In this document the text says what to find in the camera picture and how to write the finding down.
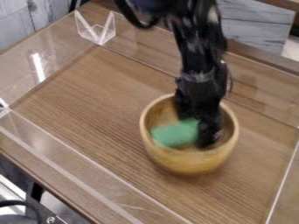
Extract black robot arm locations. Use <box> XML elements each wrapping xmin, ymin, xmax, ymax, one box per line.
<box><xmin>128</xmin><ymin>0</ymin><xmax>228</xmax><ymax>148</ymax></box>

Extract black table leg bracket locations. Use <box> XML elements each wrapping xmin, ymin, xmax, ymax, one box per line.
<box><xmin>25</xmin><ymin>182</ymin><xmax>67</xmax><ymax>224</ymax></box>

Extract clear acrylic tray walls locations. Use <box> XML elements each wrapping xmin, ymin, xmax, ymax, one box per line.
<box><xmin>0</xmin><ymin>3</ymin><xmax>299</xmax><ymax>224</ymax></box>

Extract clear acrylic corner bracket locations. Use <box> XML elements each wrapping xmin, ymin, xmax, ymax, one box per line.
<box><xmin>73</xmin><ymin>10</ymin><xmax>116</xmax><ymax>46</ymax></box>

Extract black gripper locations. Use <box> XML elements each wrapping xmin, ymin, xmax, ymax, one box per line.
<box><xmin>173</xmin><ymin>71</ymin><xmax>228</xmax><ymax>148</ymax></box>

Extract black cable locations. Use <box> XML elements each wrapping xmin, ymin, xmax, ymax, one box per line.
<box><xmin>115</xmin><ymin>0</ymin><xmax>164</xmax><ymax>30</ymax></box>

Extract brown wooden bowl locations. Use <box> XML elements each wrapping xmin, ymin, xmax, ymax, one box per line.
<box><xmin>139</xmin><ymin>94</ymin><xmax>239</xmax><ymax>176</ymax></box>

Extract green rectangular block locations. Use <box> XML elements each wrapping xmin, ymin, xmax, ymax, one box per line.
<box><xmin>149</xmin><ymin>119</ymin><xmax>199</xmax><ymax>148</ymax></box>

